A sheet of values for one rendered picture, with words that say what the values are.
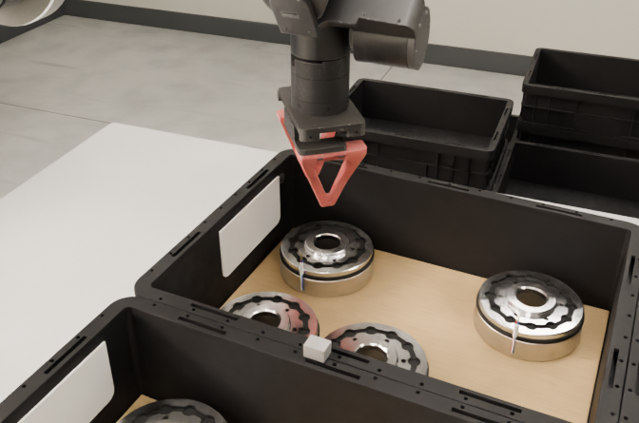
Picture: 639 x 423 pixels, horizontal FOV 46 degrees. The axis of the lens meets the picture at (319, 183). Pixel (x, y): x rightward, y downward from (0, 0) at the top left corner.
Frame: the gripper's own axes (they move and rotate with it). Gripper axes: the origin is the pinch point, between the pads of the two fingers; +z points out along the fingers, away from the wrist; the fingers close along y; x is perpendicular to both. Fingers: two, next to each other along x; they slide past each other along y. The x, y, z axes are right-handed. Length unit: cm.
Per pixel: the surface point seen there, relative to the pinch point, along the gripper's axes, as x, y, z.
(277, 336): 9.1, -21.4, 0.5
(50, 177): 33, 53, 24
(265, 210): 5.2, 3.3, 4.6
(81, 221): 28, 37, 24
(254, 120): -29, 213, 96
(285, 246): 3.8, 0.1, 7.5
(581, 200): -85, 68, 56
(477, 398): -3.6, -31.1, 0.6
